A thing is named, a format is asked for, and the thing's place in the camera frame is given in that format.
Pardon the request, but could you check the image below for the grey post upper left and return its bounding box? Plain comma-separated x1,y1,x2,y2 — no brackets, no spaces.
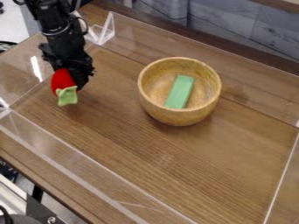
18,0,40,36

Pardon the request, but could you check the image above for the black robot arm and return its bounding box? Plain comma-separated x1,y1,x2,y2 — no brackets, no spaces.
14,0,95,90

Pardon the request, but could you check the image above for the red plush fruit green leaf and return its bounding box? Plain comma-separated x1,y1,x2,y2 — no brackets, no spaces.
51,68,79,107

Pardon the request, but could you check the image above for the wooden bowl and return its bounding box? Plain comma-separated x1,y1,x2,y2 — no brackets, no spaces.
138,57,222,126

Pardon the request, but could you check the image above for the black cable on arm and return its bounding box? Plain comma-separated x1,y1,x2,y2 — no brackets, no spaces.
74,16,90,37

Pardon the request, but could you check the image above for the clear acrylic tray enclosure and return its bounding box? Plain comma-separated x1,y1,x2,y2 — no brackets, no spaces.
0,16,299,224

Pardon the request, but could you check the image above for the black device lower left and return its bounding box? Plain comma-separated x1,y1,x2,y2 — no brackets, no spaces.
0,195,68,224

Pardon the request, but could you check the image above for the green rectangular block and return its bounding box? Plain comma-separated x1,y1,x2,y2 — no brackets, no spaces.
164,75,195,109

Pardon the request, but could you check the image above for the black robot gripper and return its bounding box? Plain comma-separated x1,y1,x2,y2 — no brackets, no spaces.
39,31,95,90

